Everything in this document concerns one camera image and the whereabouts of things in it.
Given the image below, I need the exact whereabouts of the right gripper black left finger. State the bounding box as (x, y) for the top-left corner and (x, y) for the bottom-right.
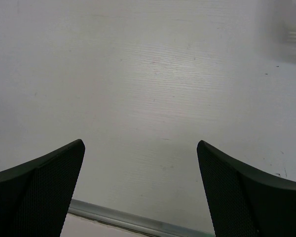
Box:
(0, 139), (85, 237)

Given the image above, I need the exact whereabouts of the aluminium table edge rail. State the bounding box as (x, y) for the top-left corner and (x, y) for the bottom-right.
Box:
(68, 199), (214, 237)

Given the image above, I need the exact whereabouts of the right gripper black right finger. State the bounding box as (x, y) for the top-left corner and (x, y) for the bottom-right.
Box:
(197, 141), (296, 237)

